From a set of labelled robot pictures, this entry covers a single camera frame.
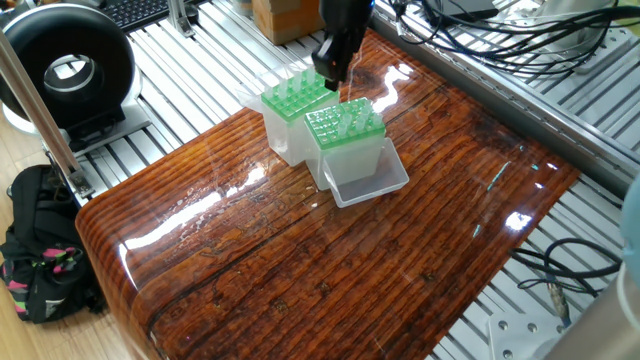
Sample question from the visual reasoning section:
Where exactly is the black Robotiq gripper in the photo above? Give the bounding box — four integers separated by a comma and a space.
312, 0, 375, 89

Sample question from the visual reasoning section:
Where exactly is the brown cardboard box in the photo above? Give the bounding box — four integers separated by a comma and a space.
250, 0, 323, 47

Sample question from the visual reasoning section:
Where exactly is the green rack clear tip box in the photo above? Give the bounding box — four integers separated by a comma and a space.
238, 68, 336, 169
303, 98, 411, 209

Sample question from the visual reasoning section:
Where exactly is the dark flat device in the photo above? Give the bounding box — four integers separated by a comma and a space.
430, 0, 501, 19

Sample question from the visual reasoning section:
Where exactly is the glossy wooden table board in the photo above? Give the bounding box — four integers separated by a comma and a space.
75, 25, 583, 360

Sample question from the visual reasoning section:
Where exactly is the black keyboard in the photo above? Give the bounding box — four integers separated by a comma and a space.
100, 0, 173, 31

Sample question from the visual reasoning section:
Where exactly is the perforated silver metal plate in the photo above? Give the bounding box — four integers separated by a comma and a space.
505, 0, 611, 41

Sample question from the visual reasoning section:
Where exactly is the black backpack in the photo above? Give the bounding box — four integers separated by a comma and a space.
0, 163, 109, 326

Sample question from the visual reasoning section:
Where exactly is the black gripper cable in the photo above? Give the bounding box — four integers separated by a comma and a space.
395, 0, 640, 46
375, 0, 640, 69

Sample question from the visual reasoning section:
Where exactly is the short aluminium post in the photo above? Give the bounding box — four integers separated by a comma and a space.
168, 0, 201, 37

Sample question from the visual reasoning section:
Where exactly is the black round ring device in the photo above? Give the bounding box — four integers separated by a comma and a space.
0, 3, 138, 153

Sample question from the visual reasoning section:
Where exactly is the aluminium frame post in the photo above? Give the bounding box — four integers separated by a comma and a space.
0, 35, 93, 206

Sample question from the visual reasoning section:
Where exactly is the black floor cable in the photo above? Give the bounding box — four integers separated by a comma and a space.
510, 236, 623, 323

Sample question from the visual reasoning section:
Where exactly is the silver robot mount plate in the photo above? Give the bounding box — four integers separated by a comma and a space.
487, 312, 579, 360

